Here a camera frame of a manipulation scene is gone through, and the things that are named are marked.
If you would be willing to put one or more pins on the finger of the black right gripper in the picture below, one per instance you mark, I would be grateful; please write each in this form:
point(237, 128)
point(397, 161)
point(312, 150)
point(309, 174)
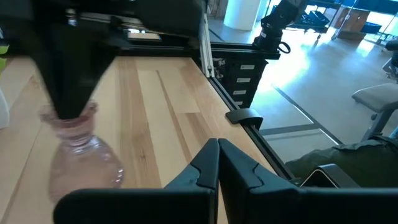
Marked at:
point(74, 77)

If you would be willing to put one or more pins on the white pillar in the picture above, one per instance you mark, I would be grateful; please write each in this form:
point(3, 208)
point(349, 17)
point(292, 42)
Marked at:
point(245, 12)

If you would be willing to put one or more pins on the pink ribbed glass candle holder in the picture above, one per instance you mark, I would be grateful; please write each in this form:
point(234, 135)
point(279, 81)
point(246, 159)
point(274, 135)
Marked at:
point(84, 165)

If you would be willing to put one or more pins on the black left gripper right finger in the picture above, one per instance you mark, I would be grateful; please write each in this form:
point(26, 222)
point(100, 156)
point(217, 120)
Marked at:
point(264, 202)

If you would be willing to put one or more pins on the cardboard box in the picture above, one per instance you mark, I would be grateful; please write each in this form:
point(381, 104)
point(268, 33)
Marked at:
point(353, 18)

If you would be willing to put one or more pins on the grey bench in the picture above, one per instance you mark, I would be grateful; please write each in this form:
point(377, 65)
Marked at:
point(377, 99)

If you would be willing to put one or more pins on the office chair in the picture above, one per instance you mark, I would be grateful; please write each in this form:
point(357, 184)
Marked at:
point(392, 59)

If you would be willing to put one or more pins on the person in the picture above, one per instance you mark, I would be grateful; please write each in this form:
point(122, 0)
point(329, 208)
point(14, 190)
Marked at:
point(357, 155)

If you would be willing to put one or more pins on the black background robot arm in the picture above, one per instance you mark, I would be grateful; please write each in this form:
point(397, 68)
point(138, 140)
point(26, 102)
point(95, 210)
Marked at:
point(272, 28)

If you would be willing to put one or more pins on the silver aluminium bracket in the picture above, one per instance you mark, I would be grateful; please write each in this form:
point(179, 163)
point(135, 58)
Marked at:
point(206, 46)

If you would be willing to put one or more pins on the black table clamp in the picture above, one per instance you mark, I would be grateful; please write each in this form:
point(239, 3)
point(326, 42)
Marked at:
point(244, 117)

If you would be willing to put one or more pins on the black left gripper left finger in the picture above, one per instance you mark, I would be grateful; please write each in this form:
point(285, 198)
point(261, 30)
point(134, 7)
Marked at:
point(186, 202)

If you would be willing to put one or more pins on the black drawer cabinet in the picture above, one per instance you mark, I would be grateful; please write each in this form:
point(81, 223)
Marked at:
point(242, 81)

